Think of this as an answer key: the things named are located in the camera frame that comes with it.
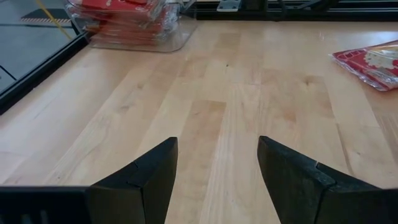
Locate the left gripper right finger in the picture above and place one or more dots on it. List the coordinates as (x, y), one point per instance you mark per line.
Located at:
(304, 196)

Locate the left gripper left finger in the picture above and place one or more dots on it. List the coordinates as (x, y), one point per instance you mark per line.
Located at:
(133, 196)

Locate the clear plastic basket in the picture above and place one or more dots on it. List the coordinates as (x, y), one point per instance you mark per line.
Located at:
(183, 40)

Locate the black striped floor mat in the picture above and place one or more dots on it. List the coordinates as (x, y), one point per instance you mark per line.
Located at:
(37, 15)

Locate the black metal table frame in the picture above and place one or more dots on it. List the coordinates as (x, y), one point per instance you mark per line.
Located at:
(40, 73)

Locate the silver mounting bracket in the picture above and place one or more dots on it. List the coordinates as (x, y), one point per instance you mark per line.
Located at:
(228, 5)

